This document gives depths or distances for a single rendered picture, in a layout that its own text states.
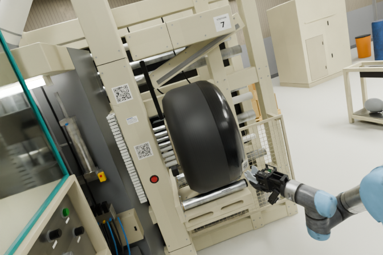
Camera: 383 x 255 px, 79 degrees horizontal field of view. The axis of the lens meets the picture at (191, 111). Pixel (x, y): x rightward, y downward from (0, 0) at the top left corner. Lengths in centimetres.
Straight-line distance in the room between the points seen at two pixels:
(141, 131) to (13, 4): 89
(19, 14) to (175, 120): 98
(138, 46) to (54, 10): 543
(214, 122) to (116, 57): 51
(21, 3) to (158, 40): 69
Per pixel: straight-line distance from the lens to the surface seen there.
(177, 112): 101
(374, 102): 386
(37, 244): 91
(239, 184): 125
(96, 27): 111
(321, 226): 97
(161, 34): 135
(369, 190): 65
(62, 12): 666
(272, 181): 98
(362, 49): 843
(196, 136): 97
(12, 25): 154
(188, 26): 137
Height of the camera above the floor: 161
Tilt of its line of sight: 14 degrees down
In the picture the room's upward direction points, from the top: 17 degrees counter-clockwise
